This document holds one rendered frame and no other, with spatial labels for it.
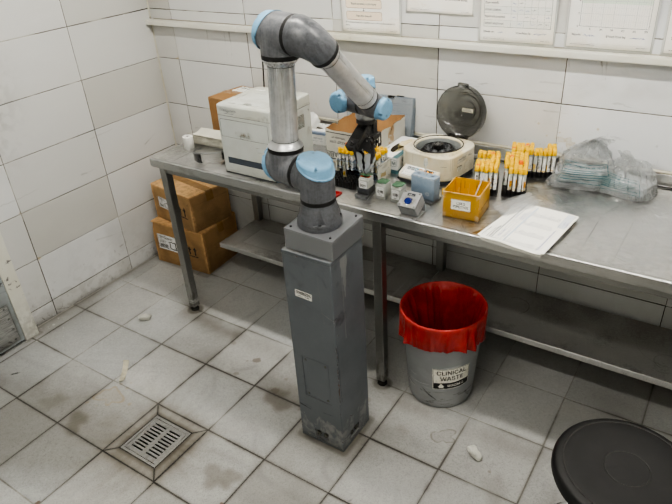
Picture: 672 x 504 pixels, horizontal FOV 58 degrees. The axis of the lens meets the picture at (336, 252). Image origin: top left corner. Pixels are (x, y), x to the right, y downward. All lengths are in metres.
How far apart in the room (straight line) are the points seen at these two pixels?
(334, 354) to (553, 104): 1.28
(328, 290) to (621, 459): 0.96
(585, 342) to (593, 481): 1.09
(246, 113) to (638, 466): 1.78
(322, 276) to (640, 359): 1.32
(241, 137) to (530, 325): 1.44
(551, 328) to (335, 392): 0.97
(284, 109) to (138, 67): 1.86
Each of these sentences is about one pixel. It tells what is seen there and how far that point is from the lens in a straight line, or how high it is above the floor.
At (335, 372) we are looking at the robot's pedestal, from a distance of 2.22.
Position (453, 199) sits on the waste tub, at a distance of 2.16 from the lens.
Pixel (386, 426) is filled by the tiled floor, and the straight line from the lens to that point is 2.59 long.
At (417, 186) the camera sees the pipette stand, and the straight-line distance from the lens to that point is 2.29.
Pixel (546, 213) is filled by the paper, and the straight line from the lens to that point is 2.23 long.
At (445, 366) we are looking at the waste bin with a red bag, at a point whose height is 0.25.
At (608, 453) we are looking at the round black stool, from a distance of 1.74.
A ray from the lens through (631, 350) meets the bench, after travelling 2.69.
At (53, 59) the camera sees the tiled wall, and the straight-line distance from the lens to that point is 3.37.
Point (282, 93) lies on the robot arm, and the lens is 1.90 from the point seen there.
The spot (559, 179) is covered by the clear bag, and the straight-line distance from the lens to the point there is 2.45.
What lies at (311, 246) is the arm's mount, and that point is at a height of 0.91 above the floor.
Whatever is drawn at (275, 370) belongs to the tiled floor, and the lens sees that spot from 2.88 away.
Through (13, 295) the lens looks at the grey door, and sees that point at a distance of 3.39.
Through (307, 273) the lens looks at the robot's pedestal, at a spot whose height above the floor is 0.81.
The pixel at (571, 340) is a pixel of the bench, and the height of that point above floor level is 0.27.
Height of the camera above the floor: 1.89
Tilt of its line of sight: 31 degrees down
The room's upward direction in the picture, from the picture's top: 4 degrees counter-clockwise
